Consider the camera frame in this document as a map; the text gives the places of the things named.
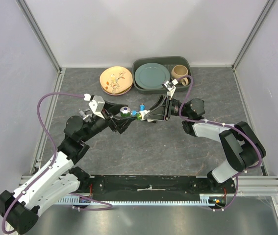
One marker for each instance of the grey-green dish tub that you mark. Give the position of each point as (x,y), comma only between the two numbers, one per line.
(168,62)

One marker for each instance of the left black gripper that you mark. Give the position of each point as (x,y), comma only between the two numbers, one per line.
(121,124)

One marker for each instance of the bird pattern yellow plate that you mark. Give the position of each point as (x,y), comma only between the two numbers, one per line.
(116,79)

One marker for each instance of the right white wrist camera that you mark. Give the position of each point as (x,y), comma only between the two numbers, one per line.
(170,86)

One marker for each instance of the white elbow fitting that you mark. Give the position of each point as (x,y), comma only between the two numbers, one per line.
(142,114)

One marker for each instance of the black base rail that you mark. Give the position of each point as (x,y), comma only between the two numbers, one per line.
(147,188)

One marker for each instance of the teal plate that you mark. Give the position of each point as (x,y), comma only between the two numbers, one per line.
(151,76)

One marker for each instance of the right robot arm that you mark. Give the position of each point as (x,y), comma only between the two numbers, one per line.
(241,146)

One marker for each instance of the beige ceramic mug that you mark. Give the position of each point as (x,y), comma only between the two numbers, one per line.
(178,73)

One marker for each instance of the blue water faucet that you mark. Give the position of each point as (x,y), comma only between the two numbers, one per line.
(141,108)

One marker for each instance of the slotted cable duct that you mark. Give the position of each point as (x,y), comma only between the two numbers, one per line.
(71,200)

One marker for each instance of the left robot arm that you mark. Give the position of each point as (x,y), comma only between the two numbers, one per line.
(60,176)

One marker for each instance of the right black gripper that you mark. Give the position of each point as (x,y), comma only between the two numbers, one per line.
(162,107)

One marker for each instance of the green water faucet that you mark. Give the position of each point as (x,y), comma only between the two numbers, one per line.
(127,113)

